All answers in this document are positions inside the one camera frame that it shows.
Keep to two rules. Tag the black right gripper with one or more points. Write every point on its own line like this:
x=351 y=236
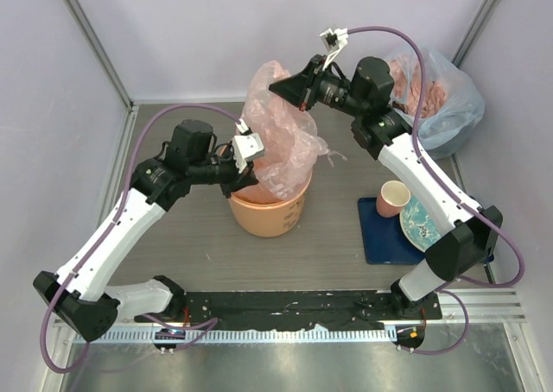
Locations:
x=302 y=88

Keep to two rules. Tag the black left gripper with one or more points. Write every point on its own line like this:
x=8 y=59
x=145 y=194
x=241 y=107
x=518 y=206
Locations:
x=239 y=180

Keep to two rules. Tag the orange plastic trash bin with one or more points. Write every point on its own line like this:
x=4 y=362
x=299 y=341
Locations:
x=269 y=220

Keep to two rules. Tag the pink translucent trash bag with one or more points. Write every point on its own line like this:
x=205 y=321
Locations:
x=290 y=137

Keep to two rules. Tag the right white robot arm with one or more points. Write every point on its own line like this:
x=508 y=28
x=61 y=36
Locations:
x=468 y=231

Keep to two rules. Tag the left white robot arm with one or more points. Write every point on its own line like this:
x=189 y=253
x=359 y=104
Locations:
x=80 y=292

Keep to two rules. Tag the blue bag of pink bags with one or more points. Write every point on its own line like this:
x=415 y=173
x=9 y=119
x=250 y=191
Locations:
x=452 y=105

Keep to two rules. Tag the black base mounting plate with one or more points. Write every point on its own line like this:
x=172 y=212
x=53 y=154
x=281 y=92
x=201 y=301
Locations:
x=291 y=311

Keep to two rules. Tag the pink ceramic mug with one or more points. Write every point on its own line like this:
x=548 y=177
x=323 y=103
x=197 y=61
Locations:
x=393 y=198

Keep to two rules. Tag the dark blue tray mat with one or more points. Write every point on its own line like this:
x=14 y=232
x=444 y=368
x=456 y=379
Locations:
x=384 y=241

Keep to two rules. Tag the floral ceramic plate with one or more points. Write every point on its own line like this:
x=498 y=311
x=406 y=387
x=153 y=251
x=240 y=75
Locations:
x=417 y=225

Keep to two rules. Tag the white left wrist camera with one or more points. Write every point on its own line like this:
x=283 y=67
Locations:
x=247 y=146

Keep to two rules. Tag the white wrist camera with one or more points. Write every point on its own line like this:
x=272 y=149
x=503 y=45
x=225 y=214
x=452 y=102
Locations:
x=247 y=146
x=334 y=40

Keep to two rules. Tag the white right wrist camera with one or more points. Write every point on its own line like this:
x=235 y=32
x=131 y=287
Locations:
x=334 y=40

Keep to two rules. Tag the perforated aluminium rail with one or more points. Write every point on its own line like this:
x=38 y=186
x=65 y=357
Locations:
x=158 y=335

